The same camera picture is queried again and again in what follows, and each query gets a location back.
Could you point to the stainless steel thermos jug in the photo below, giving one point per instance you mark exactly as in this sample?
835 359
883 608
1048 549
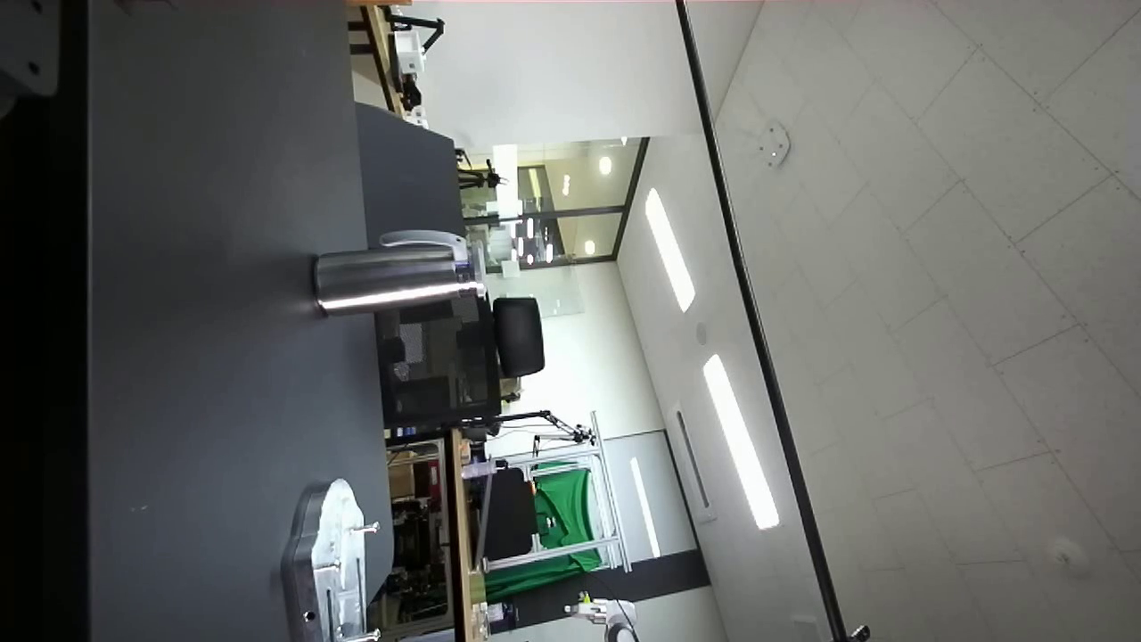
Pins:
398 270

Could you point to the black mesh office chair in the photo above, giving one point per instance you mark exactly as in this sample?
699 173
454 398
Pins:
442 367

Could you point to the green bins on white rack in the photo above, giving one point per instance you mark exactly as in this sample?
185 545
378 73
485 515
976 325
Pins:
545 526

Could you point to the wooden workbench with clutter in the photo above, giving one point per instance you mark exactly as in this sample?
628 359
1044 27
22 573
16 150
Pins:
436 587

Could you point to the clear plastic lidded container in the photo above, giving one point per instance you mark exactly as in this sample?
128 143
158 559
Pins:
327 568

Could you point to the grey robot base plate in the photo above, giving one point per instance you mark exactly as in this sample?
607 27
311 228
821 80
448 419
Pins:
29 49

